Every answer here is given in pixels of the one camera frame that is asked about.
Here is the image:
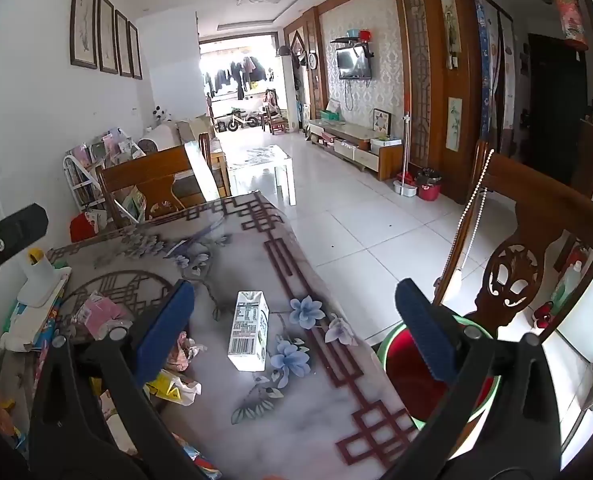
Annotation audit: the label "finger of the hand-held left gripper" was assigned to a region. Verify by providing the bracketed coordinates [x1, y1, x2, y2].
[0, 203, 50, 286]

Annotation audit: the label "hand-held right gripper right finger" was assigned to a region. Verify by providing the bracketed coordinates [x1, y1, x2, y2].
[377, 277, 562, 480]

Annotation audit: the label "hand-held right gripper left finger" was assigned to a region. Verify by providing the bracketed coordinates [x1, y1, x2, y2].
[29, 280, 217, 480]

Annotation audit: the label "brown paper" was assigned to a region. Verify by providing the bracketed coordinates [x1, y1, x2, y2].
[165, 331, 208, 372]

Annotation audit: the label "small red trash can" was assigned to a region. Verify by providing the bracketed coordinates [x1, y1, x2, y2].
[415, 168, 443, 202]

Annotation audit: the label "white desk stand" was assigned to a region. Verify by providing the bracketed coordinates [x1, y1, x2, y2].
[15, 248, 73, 309]

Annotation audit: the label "yellow wrapper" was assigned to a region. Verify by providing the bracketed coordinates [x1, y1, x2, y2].
[145, 369, 203, 407]

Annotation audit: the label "red bag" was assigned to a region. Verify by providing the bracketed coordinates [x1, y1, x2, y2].
[69, 212, 100, 244]

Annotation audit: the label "white milk carton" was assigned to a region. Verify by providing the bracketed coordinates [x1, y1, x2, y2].
[226, 290, 271, 373]

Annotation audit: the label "stack of books and papers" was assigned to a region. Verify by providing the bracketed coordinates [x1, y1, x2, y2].
[0, 287, 70, 348]

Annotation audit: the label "blue picture book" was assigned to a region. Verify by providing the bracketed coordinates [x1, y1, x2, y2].
[31, 305, 66, 353]

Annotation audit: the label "white book rack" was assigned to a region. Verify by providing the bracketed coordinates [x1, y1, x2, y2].
[63, 129, 148, 213]

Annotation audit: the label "carved wooden dining chair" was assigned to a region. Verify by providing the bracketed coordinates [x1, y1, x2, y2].
[431, 139, 593, 346]

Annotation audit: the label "green plastic bottle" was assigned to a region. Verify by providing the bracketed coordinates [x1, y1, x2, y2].
[551, 259, 586, 312]

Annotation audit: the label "plain wooden dining chair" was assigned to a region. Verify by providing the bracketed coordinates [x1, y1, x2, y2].
[95, 132, 228, 228]

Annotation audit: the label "white coffee table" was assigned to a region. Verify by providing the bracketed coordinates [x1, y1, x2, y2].
[225, 144, 297, 207]

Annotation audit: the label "low television cabinet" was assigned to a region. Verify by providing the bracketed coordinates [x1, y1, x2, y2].
[305, 116, 405, 182]

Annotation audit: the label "framed floral painting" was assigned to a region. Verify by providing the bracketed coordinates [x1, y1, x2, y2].
[439, 0, 461, 57]
[446, 97, 464, 153]

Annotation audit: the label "framed geometric picture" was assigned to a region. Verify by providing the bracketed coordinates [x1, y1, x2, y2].
[373, 108, 393, 137]

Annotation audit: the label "child balance bike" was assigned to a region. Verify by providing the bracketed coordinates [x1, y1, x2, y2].
[215, 108, 260, 134]

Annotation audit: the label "small rocking chair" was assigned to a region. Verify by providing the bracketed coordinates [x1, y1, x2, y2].
[263, 89, 288, 136]

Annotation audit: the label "dark door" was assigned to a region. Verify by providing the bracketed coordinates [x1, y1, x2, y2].
[525, 33, 591, 187]

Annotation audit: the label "white standing air conditioner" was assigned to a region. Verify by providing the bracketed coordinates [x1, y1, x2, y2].
[275, 46, 303, 134]

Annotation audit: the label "hanging dark clothes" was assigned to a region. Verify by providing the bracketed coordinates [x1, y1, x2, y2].
[203, 55, 270, 102]

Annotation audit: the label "blue patterned door curtain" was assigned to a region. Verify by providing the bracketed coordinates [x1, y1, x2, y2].
[473, 0, 517, 158]

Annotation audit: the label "red hanging decoration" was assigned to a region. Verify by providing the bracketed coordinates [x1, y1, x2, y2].
[553, 0, 591, 52]

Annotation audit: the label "white beaded cord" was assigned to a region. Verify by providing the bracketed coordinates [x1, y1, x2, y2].
[443, 149, 496, 283]

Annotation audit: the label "mop with metal handle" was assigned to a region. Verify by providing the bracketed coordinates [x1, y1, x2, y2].
[393, 87, 419, 197]

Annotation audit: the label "framed wall picture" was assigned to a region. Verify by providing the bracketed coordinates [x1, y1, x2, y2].
[127, 20, 143, 81]
[70, 0, 98, 70]
[114, 8, 134, 79]
[97, 0, 118, 75]

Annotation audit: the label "wall television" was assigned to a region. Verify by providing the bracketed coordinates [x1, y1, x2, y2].
[337, 48, 373, 81]

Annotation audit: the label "wall shelf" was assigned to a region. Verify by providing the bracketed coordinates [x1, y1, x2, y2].
[330, 29, 376, 59]

